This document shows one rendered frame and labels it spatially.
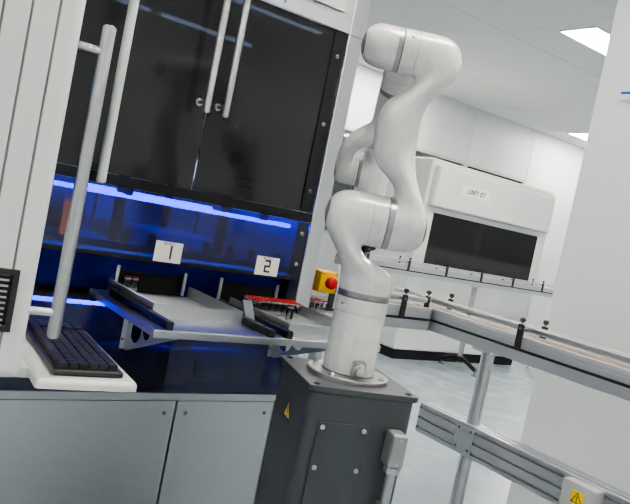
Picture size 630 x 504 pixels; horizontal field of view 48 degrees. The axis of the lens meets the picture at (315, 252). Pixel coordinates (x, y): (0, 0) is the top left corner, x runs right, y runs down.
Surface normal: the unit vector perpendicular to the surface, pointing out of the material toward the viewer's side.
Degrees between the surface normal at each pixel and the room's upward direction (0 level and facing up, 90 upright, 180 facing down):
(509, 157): 90
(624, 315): 90
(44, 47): 90
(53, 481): 90
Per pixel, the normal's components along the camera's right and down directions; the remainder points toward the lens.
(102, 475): 0.57, 0.16
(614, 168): -0.80, -0.13
